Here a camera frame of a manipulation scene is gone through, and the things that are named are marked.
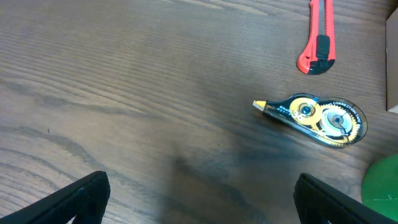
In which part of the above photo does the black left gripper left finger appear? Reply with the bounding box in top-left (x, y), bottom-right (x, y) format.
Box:
top-left (1, 171), bottom-right (111, 224)

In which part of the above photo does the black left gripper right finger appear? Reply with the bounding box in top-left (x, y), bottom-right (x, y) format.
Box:
top-left (294, 173), bottom-right (397, 224)

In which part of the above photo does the red utility knife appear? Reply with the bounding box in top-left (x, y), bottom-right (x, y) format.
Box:
top-left (297, 0), bottom-right (336, 75)

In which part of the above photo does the green tape roll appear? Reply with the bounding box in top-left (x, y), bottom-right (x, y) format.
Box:
top-left (361, 154), bottom-right (398, 221)

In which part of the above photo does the yellow black correction tape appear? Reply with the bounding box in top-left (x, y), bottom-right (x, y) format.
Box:
top-left (252, 93), bottom-right (368, 148)

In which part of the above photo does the brown cardboard box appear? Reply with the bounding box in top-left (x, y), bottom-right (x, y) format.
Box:
top-left (386, 9), bottom-right (397, 113)

